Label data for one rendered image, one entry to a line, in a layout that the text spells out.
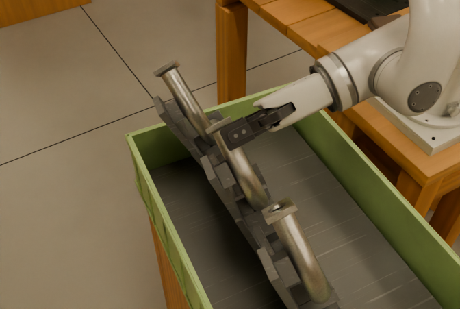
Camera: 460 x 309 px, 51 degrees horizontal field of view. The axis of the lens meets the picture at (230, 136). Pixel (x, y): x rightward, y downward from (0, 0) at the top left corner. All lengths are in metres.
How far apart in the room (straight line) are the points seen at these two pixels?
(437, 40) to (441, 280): 0.47
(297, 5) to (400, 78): 0.99
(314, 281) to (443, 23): 0.34
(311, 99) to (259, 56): 2.21
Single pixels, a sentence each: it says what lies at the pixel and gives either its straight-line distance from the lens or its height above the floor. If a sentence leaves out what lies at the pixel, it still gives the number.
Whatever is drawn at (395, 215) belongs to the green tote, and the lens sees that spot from 0.97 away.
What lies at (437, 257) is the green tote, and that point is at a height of 0.93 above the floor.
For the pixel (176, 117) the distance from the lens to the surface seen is 0.81.
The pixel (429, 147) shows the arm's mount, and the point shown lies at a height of 0.87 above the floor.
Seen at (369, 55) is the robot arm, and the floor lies 1.28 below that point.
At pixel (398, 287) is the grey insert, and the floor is 0.85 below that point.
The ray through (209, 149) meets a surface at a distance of 0.91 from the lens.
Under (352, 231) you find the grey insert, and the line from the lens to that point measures 1.01.
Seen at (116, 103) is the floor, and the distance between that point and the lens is 2.60.
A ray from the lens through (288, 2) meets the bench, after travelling 1.61.
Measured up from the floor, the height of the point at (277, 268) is 1.14.
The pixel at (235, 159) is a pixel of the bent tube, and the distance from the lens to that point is 0.69.
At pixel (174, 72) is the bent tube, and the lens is 0.81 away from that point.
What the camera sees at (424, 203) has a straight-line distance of 1.27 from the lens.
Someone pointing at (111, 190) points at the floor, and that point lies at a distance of 2.19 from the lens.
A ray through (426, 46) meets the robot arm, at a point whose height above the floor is 1.33.
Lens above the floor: 1.66
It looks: 45 degrees down
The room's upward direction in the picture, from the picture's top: straight up
